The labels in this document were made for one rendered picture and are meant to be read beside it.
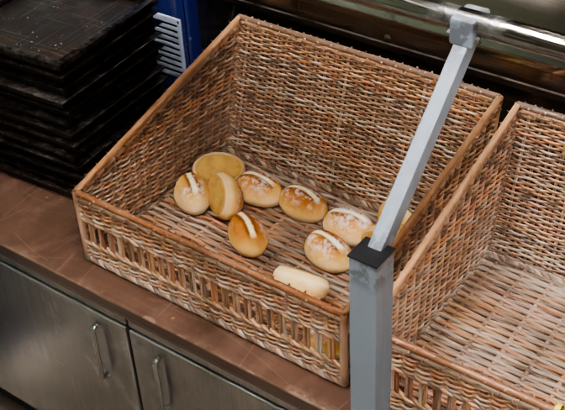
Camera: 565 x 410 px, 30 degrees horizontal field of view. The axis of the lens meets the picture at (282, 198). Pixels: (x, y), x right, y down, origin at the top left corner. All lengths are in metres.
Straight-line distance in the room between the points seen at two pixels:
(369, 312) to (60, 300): 0.78
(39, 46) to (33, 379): 0.70
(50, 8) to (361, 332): 1.00
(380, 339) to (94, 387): 0.84
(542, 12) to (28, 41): 0.89
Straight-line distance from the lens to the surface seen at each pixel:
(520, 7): 1.70
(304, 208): 1.86
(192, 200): 1.90
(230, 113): 2.06
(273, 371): 1.64
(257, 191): 1.91
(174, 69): 2.20
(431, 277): 1.64
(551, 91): 1.76
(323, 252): 1.76
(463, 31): 1.29
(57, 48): 1.92
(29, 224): 2.00
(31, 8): 2.07
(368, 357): 1.36
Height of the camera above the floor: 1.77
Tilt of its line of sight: 37 degrees down
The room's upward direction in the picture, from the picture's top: 3 degrees counter-clockwise
